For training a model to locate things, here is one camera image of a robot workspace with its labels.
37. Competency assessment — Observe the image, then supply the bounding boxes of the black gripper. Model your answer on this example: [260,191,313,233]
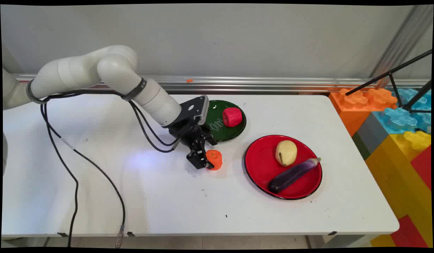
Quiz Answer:
[167,119,218,170]

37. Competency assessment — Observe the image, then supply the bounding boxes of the orange toy carrot piece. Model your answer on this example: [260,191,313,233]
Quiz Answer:
[205,150,223,171]

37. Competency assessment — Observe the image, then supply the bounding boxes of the purple toy eggplant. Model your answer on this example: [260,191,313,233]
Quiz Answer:
[268,157,322,193]

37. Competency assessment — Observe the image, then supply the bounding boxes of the green plate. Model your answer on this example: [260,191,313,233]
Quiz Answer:
[204,100,247,142]

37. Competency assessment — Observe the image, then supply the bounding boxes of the red toy fruit piece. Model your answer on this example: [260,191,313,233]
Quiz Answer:
[222,107,243,128]

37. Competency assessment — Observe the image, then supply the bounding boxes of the red plate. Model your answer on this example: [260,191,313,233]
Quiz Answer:
[244,135,323,200]

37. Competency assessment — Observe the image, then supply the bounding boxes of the yellow toy potato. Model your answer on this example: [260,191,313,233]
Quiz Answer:
[275,140,298,167]

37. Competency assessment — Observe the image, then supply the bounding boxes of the orange big toy block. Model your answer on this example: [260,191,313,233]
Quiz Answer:
[329,87,399,138]

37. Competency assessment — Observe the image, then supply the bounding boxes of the grey big toy block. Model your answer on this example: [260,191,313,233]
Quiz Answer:
[352,112,390,161]

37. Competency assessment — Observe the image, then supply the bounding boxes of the yellow big toy block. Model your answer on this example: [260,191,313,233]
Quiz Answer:
[364,130,432,247]

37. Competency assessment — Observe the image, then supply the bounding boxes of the blue big toy block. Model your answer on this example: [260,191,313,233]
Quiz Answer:
[373,88,432,135]

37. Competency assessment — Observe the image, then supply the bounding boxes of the black tripod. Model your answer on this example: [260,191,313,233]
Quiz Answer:
[345,49,433,114]

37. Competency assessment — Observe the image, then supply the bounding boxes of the red big toy block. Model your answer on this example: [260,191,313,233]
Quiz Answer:
[410,145,432,191]
[390,215,429,248]

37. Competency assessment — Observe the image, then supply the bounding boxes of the aluminium rail along wall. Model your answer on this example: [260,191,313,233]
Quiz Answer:
[12,73,432,95]

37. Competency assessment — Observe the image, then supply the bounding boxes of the black cable with silver plug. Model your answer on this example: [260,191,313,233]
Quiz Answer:
[41,90,184,248]

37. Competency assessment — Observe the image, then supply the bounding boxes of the grey strap on arm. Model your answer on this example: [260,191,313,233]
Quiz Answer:
[26,79,47,105]

